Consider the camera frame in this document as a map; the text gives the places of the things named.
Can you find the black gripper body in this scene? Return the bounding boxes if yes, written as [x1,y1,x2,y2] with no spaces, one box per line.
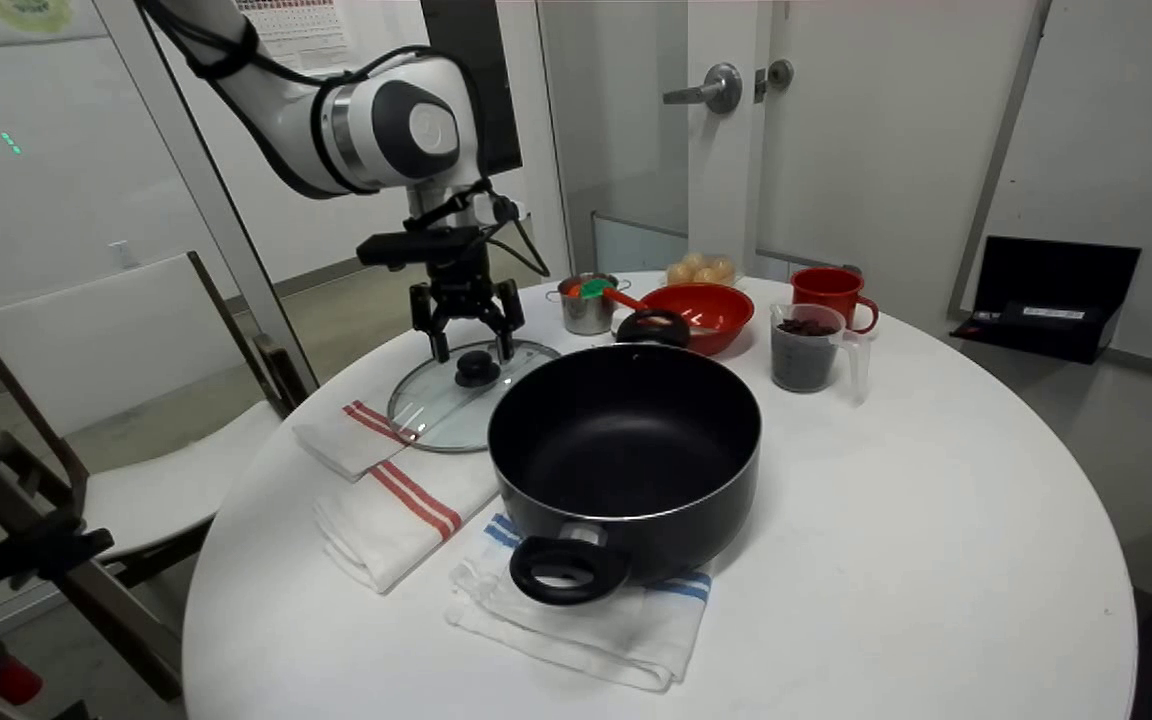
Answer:
[409,253,529,337]

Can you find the glass lid with black knob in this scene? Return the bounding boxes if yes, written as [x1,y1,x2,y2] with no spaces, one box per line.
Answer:
[384,337,563,459]

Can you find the metal cup with coloured items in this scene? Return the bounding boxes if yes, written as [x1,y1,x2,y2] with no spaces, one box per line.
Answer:
[556,266,625,340]

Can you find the white towel with red stripes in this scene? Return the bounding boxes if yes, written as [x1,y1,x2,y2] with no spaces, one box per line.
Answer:
[314,451,502,600]
[287,392,424,483]

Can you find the red bowl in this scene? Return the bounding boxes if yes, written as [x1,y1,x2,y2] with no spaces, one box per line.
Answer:
[629,279,759,358]

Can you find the pale yellow bread rolls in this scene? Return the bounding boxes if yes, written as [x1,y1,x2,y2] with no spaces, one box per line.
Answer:
[665,253,742,290]

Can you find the black flat panel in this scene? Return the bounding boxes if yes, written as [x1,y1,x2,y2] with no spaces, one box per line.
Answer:
[417,0,529,180]

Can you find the white door with frosted glass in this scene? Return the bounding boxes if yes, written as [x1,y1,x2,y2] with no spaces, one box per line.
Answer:
[531,0,770,290]

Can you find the measuring cup with dark contents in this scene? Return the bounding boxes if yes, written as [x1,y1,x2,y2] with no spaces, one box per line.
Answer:
[768,298,848,396]

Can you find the white towel with blue stripes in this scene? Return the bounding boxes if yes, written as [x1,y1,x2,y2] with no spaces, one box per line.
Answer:
[445,510,714,697]

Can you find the white chair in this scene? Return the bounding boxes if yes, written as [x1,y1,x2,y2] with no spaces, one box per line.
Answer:
[0,249,287,700]

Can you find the red mug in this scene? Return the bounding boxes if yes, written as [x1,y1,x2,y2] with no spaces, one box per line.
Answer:
[787,263,885,337]

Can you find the clear plastic cup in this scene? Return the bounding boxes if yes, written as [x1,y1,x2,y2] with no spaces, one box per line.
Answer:
[845,323,878,409]

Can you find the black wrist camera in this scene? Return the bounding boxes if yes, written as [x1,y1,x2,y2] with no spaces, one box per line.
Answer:
[354,222,487,273]

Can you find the black camera cable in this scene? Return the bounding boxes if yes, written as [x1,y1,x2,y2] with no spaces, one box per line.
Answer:
[447,183,556,279]

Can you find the black pot with two handles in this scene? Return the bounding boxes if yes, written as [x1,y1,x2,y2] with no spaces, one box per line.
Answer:
[484,309,768,609]

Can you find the metal partition frame post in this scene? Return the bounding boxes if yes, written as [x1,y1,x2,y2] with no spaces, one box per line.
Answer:
[92,0,329,420]

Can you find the silver door lever handle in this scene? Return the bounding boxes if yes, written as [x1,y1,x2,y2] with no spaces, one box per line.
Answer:
[658,58,747,120]

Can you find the wall whiteboard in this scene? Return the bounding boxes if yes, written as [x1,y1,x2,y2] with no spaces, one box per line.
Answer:
[776,0,1051,332]

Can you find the wall poster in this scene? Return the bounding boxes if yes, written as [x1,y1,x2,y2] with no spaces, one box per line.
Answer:
[0,0,80,52]

